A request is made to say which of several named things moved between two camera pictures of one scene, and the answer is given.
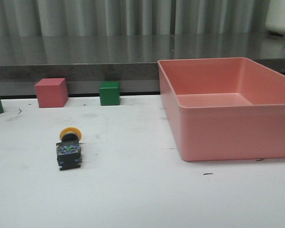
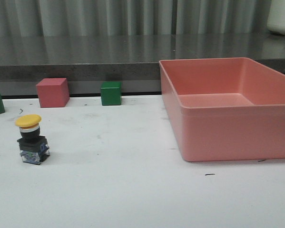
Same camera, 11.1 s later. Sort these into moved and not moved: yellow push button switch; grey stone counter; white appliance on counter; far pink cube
Moved: yellow push button switch
Not moved: grey stone counter; white appliance on counter; far pink cube
